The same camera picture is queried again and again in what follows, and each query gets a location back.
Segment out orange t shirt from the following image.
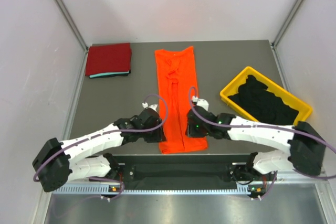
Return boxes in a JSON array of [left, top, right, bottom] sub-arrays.
[[155, 46, 208, 154]]

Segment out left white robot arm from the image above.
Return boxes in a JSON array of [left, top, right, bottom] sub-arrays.
[[32, 106, 166, 192]]

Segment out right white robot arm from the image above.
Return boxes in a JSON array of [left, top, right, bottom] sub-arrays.
[[186, 106, 326, 180]]

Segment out folded teal t shirt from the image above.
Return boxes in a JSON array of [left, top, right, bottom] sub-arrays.
[[89, 70, 131, 79]]

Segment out black t shirt in bin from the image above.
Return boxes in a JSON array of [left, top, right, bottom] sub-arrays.
[[228, 75, 299, 125]]

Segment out folded red t shirt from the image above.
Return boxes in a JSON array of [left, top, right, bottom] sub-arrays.
[[85, 43, 132, 77]]

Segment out yellow plastic bin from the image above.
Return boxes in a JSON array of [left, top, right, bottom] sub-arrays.
[[220, 66, 312, 125]]

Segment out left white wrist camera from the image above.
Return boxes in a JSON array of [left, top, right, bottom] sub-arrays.
[[142, 102, 158, 112]]

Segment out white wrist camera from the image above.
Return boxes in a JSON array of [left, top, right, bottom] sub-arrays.
[[142, 102, 158, 112], [191, 96, 209, 111]]

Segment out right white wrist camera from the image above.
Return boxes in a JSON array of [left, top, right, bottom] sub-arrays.
[[191, 96, 209, 111]]

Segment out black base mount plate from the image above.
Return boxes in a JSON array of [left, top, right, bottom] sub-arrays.
[[107, 154, 262, 190]]

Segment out grey slotted cable duct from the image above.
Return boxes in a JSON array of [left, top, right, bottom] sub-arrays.
[[52, 183, 268, 195]]

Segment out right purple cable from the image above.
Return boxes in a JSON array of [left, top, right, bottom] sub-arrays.
[[188, 86, 336, 201]]

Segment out left aluminium frame post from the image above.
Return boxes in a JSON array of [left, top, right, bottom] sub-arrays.
[[54, 0, 88, 52]]

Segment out aluminium frame post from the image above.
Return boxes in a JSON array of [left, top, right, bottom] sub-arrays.
[[271, 0, 305, 49], [54, 0, 88, 52]]

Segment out right aluminium frame post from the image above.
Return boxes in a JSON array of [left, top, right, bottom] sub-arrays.
[[271, 0, 305, 49]]

